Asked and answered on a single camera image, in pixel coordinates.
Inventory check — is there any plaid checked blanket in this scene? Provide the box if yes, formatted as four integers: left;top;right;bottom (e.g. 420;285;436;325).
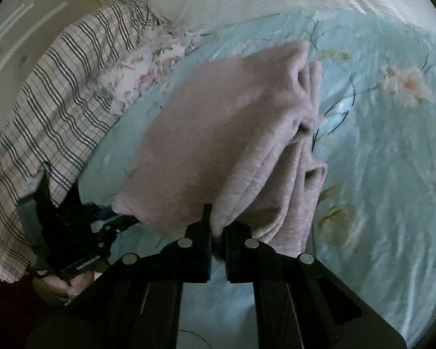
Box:
0;0;157;284

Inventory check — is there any person's left forearm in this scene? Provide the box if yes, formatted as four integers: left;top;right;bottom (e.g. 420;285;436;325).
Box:
0;273;69;349

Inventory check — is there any person's left hand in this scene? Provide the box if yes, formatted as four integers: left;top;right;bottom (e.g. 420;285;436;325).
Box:
45;272;96;305

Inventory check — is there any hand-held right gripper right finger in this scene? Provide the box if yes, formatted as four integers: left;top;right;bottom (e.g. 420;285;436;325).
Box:
224;223;408;349

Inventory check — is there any pinkish grey knit sweater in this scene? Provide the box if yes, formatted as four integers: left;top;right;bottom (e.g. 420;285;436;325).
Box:
111;39;329;253

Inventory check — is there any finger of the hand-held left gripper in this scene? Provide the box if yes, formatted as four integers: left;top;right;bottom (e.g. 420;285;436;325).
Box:
103;215;140;232

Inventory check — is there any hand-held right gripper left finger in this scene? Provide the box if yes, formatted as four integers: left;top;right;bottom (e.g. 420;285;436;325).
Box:
25;203;214;349

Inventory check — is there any light blue floral bedsheet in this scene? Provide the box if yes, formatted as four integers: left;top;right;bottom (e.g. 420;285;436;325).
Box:
78;9;436;349

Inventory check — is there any white floral cloth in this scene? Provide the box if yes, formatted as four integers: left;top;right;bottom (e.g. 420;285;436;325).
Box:
98;25;204;115

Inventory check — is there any white wardrobe door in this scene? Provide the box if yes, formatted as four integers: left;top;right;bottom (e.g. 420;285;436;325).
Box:
0;0;104;93

